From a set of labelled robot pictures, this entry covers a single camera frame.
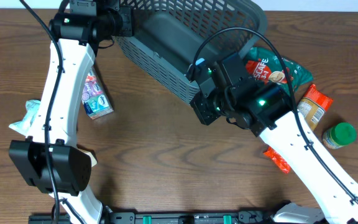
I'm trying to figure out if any green Nescafe coffee bag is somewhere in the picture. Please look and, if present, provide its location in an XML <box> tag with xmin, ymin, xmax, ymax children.
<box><xmin>244</xmin><ymin>47</ymin><xmax>313</xmax><ymax>95</ymax></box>

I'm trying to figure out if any grey plastic basket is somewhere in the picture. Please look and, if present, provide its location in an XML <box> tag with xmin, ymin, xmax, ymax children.
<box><xmin>116</xmin><ymin>0</ymin><xmax>268</xmax><ymax>103</ymax></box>

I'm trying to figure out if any Kleenex tissue multipack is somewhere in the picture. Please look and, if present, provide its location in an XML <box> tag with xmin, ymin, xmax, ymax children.
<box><xmin>81</xmin><ymin>67</ymin><xmax>114</xmax><ymax>119</ymax></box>

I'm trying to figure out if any mint green wipes packet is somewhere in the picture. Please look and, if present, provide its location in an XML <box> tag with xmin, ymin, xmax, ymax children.
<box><xmin>9</xmin><ymin>100</ymin><xmax>40</xmax><ymax>136</ymax></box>

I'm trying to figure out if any beige paper snack bag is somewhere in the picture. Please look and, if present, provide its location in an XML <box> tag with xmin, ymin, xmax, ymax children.
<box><xmin>80</xmin><ymin>149</ymin><xmax>98</xmax><ymax>167</ymax></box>

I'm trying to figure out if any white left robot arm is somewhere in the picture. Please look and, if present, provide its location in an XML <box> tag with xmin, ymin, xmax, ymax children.
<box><xmin>9</xmin><ymin>1</ymin><xmax>135</xmax><ymax>223</ymax></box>

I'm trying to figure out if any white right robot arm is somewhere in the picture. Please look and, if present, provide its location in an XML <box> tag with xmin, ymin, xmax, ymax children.
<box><xmin>186</xmin><ymin>54</ymin><xmax>358</xmax><ymax>223</ymax></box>

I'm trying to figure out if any orange noodle packet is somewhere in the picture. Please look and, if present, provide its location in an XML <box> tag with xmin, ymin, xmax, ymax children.
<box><xmin>264</xmin><ymin>84</ymin><xmax>333</xmax><ymax>174</ymax></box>

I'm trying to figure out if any green lid jar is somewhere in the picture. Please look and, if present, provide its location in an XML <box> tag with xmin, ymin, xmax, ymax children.
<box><xmin>322</xmin><ymin>123</ymin><xmax>357</xmax><ymax>149</ymax></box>

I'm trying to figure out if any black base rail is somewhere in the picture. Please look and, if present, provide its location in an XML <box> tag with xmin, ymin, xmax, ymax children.
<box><xmin>28</xmin><ymin>210</ymin><xmax>291</xmax><ymax>224</ymax></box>

